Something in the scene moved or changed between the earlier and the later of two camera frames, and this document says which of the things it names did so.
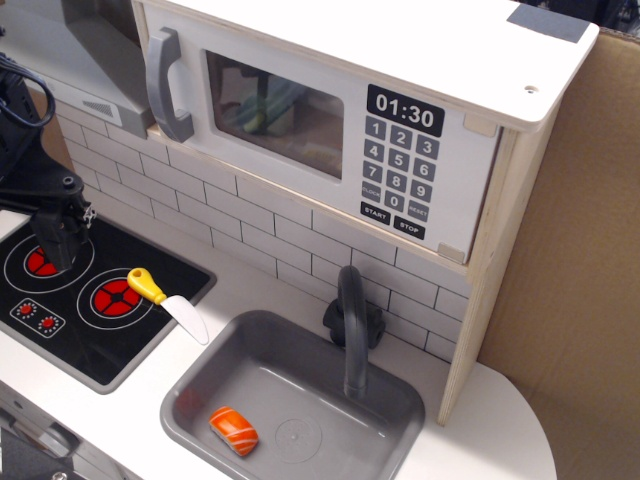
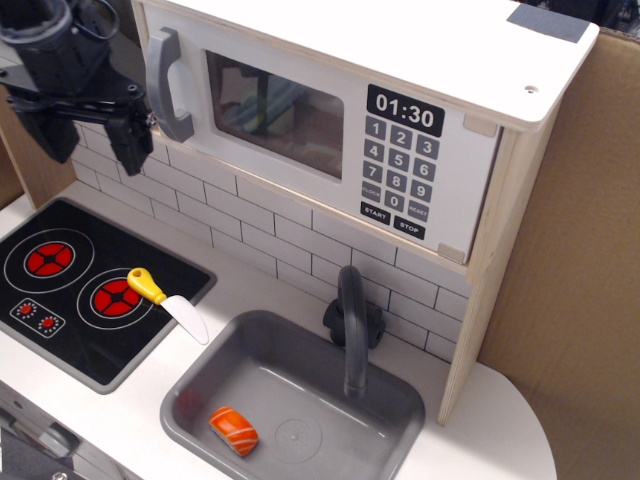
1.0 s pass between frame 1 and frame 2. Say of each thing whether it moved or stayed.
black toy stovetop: stayed
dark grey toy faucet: stayed
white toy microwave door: stayed
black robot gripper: moved
